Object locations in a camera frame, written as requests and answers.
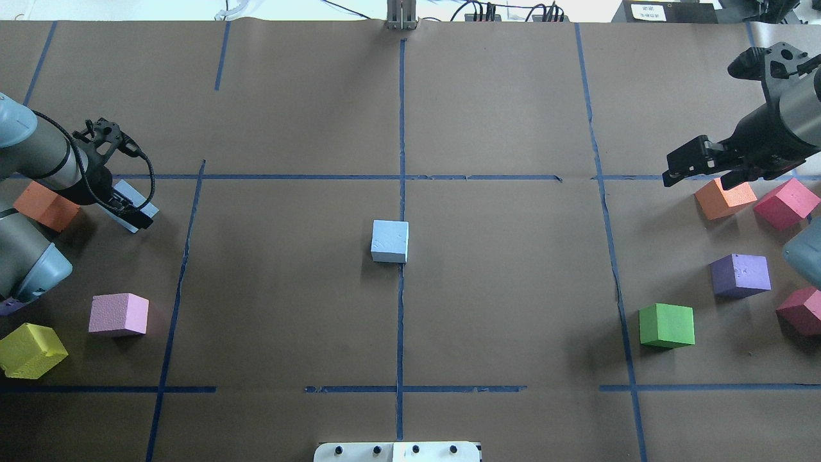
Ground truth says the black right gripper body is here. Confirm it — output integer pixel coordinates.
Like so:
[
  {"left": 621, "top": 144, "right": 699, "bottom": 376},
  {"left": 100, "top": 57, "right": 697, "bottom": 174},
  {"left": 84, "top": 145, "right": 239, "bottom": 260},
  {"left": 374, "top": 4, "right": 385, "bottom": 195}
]
[{"left": 724, "top": 104, "right": 815, "bottom": 180}]

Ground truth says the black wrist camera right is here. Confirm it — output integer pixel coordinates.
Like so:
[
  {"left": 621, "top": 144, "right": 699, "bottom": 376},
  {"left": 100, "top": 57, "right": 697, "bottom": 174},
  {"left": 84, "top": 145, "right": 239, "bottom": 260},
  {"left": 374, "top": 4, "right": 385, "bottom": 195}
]
[{"left": 728, "top": 42, "right": 821, "bottom": 87}]

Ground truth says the purple foam block left side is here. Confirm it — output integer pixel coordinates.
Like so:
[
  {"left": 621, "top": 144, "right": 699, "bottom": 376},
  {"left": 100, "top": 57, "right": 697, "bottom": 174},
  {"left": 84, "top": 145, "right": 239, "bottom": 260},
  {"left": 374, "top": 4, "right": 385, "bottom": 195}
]
[{"left": 0, "top": 298, "right": 29, "bottom": 316}]

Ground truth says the aluminium profile post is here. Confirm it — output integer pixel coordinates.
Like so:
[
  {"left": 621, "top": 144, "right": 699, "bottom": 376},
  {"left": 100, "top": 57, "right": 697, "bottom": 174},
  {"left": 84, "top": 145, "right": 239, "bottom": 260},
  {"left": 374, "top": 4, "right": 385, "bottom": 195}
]
[{"left": 385, "top": 0, "right": 419, "bottom": 30}]

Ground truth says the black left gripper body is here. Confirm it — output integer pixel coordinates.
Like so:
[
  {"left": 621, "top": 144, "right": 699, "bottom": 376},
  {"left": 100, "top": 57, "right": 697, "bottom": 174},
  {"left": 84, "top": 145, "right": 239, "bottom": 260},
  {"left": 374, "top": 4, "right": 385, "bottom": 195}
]
[{"left": 67, "top": 150, "right": 126, "bottom": 209}]

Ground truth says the light blue foam block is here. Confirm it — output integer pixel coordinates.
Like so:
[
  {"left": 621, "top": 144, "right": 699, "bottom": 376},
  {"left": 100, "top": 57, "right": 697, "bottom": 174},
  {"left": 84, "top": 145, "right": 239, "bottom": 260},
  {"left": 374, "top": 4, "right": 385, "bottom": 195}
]
[
  {"left": 103, "top": 179, "right": 159, "bottom": 234},
  {"left": 370, "top": 219, "right": 409, "bottom": 264}
]

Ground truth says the purple foam block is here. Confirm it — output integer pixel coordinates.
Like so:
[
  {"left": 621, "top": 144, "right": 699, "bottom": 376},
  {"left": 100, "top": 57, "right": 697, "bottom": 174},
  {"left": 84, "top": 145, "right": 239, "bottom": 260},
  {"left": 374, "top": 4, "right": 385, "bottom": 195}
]
[
  {"left": 0, "top": 298, "right": 29, "bottom": 316},
  {"left": 708, "top": 253, "right": 772, "bottom": 299}
]

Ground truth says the yellow foam block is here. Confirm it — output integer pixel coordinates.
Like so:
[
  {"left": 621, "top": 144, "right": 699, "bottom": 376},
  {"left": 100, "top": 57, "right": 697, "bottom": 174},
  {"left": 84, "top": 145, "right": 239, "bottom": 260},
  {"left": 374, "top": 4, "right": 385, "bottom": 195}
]
[{"left": 1, "top": 323, "right": 69, "bottom": 380}]

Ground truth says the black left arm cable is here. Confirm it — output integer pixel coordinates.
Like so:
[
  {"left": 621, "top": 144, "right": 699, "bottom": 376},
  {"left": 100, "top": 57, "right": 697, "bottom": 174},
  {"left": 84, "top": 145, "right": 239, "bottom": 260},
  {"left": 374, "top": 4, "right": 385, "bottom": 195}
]
[{"left": 29, "top": 109, "right": 157, "bottom": 207}]

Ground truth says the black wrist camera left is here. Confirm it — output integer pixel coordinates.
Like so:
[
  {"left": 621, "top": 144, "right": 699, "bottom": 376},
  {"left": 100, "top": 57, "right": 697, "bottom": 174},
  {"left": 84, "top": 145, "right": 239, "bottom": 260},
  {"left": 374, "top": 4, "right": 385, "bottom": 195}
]
[{"left": 71, "top": 117, "right": 146, "bottom": 164}]

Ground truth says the green foam block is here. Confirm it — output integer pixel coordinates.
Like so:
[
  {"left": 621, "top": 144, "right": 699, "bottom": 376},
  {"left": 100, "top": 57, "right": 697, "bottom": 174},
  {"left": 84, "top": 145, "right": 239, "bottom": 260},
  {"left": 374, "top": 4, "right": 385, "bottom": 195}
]
[{"left": 638, "top": 302, "right": 696, "bottom": 349}]

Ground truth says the black connector box left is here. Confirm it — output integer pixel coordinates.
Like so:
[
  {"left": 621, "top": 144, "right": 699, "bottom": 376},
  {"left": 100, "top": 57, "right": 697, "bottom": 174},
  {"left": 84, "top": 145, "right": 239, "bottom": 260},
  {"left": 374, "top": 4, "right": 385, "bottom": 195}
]
[{"left": 457, "top": 1, "right": 502, "bottom": 22}]

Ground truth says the crimson foam block upper right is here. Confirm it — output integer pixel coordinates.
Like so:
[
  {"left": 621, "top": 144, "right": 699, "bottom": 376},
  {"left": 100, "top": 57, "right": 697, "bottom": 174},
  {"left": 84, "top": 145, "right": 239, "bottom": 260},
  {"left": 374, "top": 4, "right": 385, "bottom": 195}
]
[{"left": 754, "top": 178, "right": 820, "bottom": 231}]

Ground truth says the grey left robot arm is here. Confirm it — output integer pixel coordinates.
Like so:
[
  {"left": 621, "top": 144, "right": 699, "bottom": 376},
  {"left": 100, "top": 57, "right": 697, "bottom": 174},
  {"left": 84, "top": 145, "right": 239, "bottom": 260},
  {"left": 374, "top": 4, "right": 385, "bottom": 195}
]
[{"left": 1, "top": 96, "right": 157, "bottom": 316}]

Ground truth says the orange foam block left side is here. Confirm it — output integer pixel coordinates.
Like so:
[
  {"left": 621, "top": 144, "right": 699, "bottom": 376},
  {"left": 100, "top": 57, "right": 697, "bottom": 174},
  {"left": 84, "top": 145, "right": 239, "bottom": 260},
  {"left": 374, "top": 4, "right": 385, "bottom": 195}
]
[{"left": 13, "top": 181, "right": 80, "bottom": 233}]

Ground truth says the black connector box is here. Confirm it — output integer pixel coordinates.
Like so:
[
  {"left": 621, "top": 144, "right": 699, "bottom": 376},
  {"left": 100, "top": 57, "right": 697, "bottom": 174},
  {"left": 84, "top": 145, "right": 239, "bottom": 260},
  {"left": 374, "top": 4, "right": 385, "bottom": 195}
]
[
  {"left": 457, "top": 1, "right": 502, "bottom": 22},
  {"left": 525, "top": 2, "right": 569, "bottom": 22}
]

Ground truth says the orange foam block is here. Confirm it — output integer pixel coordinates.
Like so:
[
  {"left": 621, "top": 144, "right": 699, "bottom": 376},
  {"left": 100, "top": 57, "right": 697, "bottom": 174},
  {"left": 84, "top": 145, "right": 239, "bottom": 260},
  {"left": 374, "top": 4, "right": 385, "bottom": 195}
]
[
  {"left": 694, "top": 178, "right": 758, "bottom": 220},
  {"left": 13, "top": 181, "right": 80, "bottom": 233}
]

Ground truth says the crimson foam block lower right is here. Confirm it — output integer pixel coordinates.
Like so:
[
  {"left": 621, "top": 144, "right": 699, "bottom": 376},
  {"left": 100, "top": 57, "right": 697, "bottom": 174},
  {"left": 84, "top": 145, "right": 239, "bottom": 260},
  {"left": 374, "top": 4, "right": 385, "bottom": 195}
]
[{"left": 776, "top": 286, "right": 820, "bottom": 336}]

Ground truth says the black connector box right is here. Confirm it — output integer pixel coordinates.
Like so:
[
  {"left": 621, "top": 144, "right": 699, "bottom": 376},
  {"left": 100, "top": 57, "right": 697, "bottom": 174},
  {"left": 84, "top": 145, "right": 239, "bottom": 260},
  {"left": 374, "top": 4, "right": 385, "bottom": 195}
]
[{"left": 525, "top": 2, "right": 569, "bottom": 22}]

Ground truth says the pink foam block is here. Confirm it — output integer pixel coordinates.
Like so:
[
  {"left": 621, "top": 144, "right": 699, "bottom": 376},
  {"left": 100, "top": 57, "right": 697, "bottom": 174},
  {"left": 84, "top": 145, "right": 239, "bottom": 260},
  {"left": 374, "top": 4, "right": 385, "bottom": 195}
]
[{"left": 87, "top": 293, "right": 149, "bottom": 337}]

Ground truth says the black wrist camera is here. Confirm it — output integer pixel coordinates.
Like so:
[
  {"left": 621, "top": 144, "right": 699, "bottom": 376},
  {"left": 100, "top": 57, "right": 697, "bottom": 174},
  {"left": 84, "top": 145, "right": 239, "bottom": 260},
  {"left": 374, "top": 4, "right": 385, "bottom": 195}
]
[
  {"left": 728, "top": 42, "right": 821, "bottom": 87},
  {"left": 71, "top": 117, "right": 146, "bottom": 164}
]

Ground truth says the crimson foam block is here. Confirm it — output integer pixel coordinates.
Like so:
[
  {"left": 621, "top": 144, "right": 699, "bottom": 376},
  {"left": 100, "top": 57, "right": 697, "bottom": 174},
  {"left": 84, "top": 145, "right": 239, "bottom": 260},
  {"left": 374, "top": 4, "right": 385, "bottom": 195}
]
[
  {"left": 754, "top": 178, "right": 820, "bottom": 231},
  {"left": 776, "top": 286, "right": 820, "bottom": 336}
]

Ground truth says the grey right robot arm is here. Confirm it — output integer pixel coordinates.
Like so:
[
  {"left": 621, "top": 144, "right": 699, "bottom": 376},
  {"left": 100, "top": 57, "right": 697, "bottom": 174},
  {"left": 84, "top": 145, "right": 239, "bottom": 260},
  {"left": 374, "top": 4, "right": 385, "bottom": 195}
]
[{"left": 662, "top": 65, "right": 819, "bottom": 190}]

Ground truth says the black box with label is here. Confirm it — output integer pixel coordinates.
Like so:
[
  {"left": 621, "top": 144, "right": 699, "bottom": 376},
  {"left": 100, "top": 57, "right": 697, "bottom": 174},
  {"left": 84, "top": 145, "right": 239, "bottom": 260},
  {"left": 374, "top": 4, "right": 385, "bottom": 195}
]
[{"left": 611, "top": 1, "right": 718, "bottom": 24}]

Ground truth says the orange foam block right side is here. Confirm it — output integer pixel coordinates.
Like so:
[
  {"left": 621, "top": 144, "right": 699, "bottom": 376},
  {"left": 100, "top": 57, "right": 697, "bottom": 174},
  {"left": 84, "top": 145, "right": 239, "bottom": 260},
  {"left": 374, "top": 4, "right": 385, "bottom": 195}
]
[{"left": 694, "top": 178, "right": 758, "bottom": 220}]

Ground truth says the purple foam block right side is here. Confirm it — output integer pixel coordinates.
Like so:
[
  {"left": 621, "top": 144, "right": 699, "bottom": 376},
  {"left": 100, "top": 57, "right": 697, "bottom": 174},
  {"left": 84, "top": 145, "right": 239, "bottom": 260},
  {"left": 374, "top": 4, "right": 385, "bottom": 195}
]
[{"left": 708, "top": 253, "right": 772, "bottom": 299}]

